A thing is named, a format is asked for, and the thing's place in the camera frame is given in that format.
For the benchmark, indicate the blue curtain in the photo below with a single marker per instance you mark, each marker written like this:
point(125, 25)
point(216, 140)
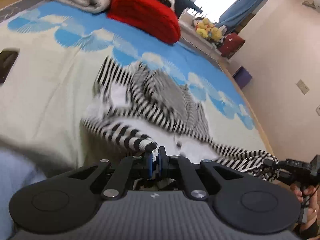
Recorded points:
point(245, 5)

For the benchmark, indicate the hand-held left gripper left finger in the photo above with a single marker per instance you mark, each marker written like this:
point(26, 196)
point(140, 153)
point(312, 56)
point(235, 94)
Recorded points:
point(149, 160)

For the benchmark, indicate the red cushion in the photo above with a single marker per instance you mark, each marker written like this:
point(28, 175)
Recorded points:
point(232, 43)

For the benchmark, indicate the black flat phone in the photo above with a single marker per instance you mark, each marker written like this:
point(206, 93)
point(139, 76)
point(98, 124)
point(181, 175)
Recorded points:
point(7, 65)

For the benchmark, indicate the black white striped hoodie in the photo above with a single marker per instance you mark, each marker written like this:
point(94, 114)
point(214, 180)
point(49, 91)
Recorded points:
point(155, 127)

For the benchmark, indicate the person's right hand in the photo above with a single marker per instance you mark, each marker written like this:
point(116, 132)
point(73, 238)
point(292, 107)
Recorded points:
point(313, 208)

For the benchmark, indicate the person's right forearm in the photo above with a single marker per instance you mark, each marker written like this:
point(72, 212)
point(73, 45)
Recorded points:
point(311, 233)

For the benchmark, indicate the light blue fleece clothing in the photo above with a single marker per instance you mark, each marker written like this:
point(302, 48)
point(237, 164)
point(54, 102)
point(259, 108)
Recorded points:
point(12, 180)

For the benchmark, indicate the purple box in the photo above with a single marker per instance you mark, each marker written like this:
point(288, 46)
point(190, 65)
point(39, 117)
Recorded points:
point(242, 77)

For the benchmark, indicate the blue fan-print bed sheet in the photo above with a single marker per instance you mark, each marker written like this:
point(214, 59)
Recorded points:
point(50, 92)

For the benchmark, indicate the white windowsill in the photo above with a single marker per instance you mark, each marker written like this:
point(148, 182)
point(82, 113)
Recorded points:
point(195, 42)

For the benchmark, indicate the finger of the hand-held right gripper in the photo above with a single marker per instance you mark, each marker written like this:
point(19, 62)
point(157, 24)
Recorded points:
point(271, 162)

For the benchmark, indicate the yellow plush toy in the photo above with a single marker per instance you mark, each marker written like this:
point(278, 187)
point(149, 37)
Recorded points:
point(216, 33)
point(203, 26)

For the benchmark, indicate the white wall socket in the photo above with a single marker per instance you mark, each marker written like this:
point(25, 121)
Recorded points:
point(303, 87)
point(318, 110)

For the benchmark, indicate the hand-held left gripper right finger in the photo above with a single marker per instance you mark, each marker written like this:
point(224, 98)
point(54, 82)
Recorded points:
point(162, 157)

